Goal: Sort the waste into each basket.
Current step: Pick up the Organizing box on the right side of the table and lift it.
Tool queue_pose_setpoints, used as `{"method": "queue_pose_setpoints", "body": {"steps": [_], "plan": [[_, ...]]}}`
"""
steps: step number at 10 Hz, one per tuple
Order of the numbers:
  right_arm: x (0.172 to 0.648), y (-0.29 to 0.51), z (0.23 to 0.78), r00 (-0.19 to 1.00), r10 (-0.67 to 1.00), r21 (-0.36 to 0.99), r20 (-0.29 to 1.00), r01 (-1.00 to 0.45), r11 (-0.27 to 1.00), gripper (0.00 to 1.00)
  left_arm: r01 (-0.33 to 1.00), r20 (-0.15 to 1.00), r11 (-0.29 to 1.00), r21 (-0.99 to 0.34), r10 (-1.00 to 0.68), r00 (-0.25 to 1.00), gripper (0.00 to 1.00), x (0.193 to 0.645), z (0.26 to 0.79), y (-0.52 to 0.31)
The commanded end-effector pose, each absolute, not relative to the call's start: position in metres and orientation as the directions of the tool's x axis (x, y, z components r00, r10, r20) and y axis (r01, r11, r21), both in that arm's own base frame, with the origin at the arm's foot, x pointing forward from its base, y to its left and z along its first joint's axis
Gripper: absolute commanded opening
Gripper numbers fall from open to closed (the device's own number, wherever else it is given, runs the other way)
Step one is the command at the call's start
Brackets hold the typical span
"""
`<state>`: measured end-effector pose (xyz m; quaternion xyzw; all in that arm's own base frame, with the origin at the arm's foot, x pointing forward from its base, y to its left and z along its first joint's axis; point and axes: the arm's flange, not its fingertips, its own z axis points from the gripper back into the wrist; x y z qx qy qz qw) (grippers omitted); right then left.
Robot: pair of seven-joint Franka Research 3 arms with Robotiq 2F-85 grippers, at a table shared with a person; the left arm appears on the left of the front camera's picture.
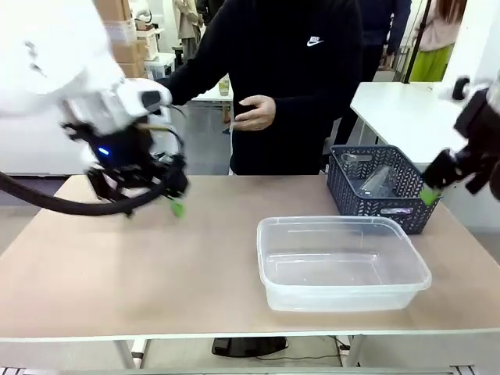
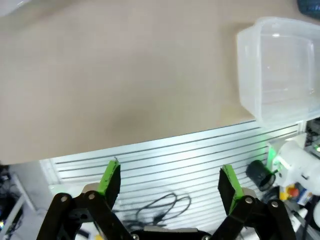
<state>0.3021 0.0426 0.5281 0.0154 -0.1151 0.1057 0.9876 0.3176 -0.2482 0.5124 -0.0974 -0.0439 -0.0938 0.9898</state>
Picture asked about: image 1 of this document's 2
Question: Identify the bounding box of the person in black hoodie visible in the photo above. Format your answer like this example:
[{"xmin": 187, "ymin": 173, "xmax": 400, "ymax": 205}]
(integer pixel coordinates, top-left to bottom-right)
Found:
[{"xmin": 155, "ymin": 0, "xmax": 365, "ymax": 177}]

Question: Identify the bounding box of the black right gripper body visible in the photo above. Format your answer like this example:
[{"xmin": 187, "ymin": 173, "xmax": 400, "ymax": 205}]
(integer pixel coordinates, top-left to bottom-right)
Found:
[{"xmin": 454, "ymin": 87, "xmax": 500, "ymax": 158}]

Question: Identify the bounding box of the tall cardboard box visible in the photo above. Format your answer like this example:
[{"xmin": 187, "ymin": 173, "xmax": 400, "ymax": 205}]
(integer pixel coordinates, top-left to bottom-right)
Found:
[{"xmin": 95, "ymin": 0, "xmax": 132, "ymax": 23}]

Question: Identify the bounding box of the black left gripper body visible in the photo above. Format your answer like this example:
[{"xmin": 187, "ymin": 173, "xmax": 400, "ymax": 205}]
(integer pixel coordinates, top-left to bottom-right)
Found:
[{"xmin": 61, "ymin": 116, "xmax": 158, "ymax": 184}]

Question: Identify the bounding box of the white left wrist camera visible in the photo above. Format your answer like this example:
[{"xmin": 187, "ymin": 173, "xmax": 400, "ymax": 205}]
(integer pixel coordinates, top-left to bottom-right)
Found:
[{"xmin": 127, "ymin": 79, "xmax": 173, "ymax": 116}]

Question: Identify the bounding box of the clear plastic bin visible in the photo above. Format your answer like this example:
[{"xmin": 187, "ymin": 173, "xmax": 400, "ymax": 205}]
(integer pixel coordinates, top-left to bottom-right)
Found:
[{"xmin": 256, "ymin": 216, "xmax": 433, "ymax": 313}]

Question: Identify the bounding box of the person in beige coat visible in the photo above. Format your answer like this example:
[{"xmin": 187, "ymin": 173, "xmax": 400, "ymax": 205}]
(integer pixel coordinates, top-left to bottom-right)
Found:
[{"xmin": 173, "ymin": 0, "xmax": 202, "ymax": 63}]

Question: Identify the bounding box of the person in pink top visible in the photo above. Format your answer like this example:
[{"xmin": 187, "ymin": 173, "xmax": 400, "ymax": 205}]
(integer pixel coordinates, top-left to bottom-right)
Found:
[{"xmin": 408, "ymin": 0, "xmax": 468, "ymax": 83}]

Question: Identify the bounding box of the clear storage box white lid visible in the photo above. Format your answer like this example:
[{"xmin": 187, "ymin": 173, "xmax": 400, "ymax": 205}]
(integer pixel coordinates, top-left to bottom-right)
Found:
[{"xmin": 143, "ymin": 52, "xmax": 177, "ymax": 81}]

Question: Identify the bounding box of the purple wrapper waste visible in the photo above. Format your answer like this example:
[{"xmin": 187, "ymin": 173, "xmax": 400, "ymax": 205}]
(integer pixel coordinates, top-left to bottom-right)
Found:
[{"xmin": 380, "ymin": 206, "xmax": 415, "ymax": 217}]

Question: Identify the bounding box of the black stand pole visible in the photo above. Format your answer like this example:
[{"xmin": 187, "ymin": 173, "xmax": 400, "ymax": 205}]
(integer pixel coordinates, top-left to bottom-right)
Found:
[{"xmin": 405, "ymin": 0, "xmax": 432, "ymax": 83}]

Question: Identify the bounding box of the white table with angled corner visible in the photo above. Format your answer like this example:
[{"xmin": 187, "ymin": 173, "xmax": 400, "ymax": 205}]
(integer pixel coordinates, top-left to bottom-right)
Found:
[{"xmin": 348, "ymin": 80, "xmax": 463, "ymax": 170}]

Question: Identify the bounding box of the dark plastic mesh basket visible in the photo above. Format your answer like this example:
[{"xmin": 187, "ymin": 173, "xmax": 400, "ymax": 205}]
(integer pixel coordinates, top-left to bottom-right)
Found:
[{"xmin": 326, "ymin": 144, "xmax": 444, "ymax": 236}]

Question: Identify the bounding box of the person's left hand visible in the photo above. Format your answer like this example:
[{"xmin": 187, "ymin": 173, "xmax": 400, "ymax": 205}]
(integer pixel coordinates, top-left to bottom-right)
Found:
[{"xmin": 234, "ymin": 95, "xmax": 277, "ymax": 132}]

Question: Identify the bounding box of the white table leg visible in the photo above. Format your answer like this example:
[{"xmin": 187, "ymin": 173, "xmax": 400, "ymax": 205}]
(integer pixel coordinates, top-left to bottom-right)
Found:
[
  {"xmin": 334, "ymin": 334, "xmax": 365, "ymax": 368},
  {"xmin": 129, "ymin": 338, "xmax": 148, "ymax": 370}
]

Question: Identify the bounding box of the long white table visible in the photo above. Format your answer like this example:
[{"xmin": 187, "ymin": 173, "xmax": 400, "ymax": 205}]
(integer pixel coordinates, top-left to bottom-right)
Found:
[{"xmin": 189, "ymin": 84, "xmax": 236, "ymax": 175}]

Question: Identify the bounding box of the clear plastic cup waste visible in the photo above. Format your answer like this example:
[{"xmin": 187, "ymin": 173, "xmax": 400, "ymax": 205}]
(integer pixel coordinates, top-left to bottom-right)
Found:
[{"xmin": 341, "ymin": 152, "xmax": 374, "ymax": 170}]

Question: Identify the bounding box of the stack of clear trays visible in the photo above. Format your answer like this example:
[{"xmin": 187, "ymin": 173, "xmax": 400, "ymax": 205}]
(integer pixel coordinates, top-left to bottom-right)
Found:
[{"xmin": 102, "ymin": 19, "xmax": 137, "ymax": 42}]

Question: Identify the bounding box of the clear plastic container waste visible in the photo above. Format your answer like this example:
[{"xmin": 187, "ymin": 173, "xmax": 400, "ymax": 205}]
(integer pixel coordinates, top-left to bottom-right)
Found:
[{"xmin": 359, "ymin": 165, "xmax": 409, "ymax": 201}]

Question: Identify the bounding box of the person's left forearm black sleeve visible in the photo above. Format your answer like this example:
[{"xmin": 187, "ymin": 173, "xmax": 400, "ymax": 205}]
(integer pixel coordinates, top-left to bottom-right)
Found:
[{"xmin": 271, "ymin": 91, "xmax": 337, "ymax": 144}]

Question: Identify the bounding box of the person's right forearm black sleeve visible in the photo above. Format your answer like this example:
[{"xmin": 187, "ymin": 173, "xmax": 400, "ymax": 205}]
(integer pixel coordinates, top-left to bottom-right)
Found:
[{"xmin": 155, "ymin": 58, "xmax": 222, "ymax": 107}]

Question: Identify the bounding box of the person in navy clothes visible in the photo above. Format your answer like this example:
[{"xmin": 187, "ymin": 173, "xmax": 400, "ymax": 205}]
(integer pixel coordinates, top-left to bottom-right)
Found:
[{"xmin": 361, "ymin": 0, "xmax": 412, "ymax": 72}]

